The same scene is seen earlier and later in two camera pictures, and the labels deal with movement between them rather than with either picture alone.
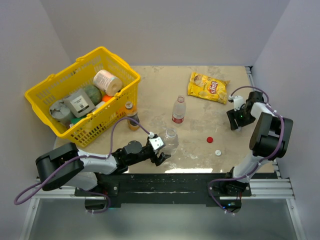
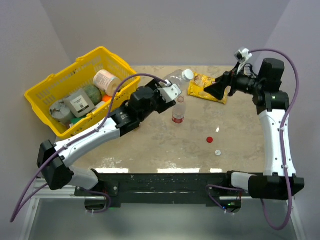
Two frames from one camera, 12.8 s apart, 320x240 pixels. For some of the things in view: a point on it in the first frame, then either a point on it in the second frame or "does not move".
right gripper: x=233 y=114 → x=217 y=89
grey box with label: x=80 y=103 does not move
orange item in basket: x=106 y=97 does not move
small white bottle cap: x=218 y=152 does not move
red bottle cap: x=209 y=140 does not move
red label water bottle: x=179 y=110 does not move
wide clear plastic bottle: x=171 y=139 → x=175 y=77
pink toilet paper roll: x=104 y=80 does not move
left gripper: x=158 y=160 → x=164 y=105
